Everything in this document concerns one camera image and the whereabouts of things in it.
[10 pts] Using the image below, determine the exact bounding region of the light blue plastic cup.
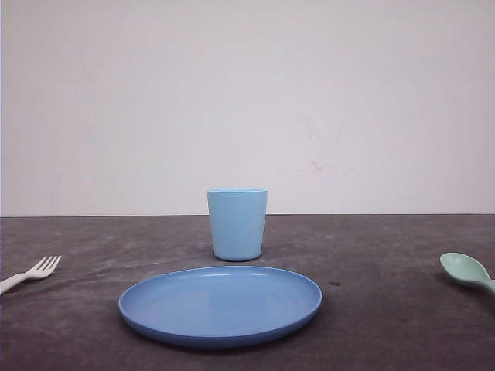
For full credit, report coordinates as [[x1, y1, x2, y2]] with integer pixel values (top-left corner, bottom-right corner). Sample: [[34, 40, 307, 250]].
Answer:
[[207, 188, 268, 261]]

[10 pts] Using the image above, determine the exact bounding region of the mint green plastic spoon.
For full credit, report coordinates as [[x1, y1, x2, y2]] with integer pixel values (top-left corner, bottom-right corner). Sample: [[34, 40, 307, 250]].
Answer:
[[439, 252, 494, 294]]

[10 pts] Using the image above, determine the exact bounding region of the white plastic fork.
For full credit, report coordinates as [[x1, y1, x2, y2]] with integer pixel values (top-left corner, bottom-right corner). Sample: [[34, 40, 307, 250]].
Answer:
[[1, 255, 62, 294]]

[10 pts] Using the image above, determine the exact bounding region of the blue plastic plate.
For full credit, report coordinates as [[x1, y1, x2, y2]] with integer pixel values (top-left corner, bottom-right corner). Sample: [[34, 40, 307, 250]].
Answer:
[[118, 266, 323, 349]]

